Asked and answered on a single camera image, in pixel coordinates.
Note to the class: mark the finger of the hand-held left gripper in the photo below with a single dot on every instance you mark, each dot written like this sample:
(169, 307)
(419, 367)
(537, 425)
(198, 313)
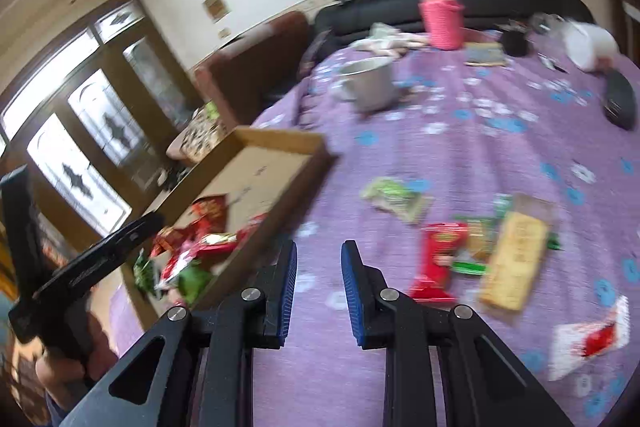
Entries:
(100, 264)

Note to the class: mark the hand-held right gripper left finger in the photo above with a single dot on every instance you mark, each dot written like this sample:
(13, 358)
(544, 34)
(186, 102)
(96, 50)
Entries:
(286, 292)

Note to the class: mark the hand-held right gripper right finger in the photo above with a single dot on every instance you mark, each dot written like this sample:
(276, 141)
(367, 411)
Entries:
(352, 297)

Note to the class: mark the red bar packet yellow label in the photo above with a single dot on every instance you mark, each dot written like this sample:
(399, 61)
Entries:
(235, 237)

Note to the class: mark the dark red gold-print packet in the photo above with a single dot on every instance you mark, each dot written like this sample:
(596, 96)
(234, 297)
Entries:
(172, 239)

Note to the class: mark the white and red snack packet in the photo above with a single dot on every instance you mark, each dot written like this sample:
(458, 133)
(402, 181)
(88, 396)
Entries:
(590, 339)
(182, 264)

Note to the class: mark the red packet with gold emblem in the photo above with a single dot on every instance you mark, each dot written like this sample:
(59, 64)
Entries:
(435, 267)

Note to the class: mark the green pea snack packet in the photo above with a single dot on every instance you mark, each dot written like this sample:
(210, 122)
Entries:
(194, 283)

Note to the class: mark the light green snack packet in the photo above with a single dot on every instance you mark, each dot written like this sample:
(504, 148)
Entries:
(395, 199)

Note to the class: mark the cardboard tray box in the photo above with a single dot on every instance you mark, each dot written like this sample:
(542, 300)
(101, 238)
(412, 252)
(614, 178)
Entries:
(260, 172)

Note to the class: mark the small clear green candy packet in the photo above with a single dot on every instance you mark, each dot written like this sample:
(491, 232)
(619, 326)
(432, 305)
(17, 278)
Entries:
(475, 244)

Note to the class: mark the yellow cracker bar packet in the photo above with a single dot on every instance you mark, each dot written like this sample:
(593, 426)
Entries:
(515, 257)

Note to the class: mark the glossy green snack packet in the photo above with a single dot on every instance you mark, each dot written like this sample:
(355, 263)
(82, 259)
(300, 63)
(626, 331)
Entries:
(552, 241)

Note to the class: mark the person's left hand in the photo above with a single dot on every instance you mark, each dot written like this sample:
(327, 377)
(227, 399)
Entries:
(57, 377)

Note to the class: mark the wooden glass double doors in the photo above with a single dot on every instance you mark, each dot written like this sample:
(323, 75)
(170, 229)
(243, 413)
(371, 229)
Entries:
(100, 107)

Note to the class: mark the floral blanket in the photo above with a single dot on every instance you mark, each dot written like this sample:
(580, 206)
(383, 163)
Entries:
(200, 132)

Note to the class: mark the purple floral tablecloth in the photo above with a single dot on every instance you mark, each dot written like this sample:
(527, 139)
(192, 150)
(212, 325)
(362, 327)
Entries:
(450, 147)

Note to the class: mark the white mug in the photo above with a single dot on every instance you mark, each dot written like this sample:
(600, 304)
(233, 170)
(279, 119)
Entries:
(372, 84)

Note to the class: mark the brown armchair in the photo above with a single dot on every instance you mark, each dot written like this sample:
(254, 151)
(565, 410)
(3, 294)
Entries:
(240, 67)

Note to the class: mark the white cloth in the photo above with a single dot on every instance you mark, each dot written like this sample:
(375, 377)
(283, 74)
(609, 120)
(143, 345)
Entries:
(390, 39)

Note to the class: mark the small booklet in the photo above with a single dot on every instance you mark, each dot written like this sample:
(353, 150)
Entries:
(484, 54)

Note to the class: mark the black leather sofa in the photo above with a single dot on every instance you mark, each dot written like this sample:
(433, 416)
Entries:
(360, 12)

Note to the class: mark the pink knit-sleeve bottle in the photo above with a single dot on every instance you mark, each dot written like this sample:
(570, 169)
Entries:
(440, 22)

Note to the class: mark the black cup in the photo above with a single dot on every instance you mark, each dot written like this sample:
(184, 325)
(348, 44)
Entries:
(515, 43)

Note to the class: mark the small metal pen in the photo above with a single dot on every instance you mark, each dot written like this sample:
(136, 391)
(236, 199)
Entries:
(552, 64)

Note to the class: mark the black oval case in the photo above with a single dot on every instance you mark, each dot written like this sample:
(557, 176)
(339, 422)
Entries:
(620, 99)

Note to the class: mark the clear glass bulb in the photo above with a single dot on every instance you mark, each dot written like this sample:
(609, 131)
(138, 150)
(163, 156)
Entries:
(545, 24)

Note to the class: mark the white plastic jar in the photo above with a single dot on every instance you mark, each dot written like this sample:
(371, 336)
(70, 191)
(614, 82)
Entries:
(587, 44)

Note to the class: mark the yellow wall plaque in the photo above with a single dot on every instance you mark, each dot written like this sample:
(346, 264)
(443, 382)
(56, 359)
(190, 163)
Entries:
(217, 6)

